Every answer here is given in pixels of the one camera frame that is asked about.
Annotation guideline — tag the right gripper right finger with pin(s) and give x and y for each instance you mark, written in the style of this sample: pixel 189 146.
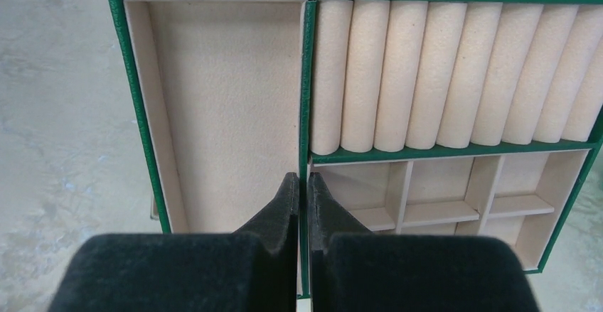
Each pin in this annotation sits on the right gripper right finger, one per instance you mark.
pixel 354 269

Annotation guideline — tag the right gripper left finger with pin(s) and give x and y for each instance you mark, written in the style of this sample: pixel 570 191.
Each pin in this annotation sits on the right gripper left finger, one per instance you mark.
pixel 251 269

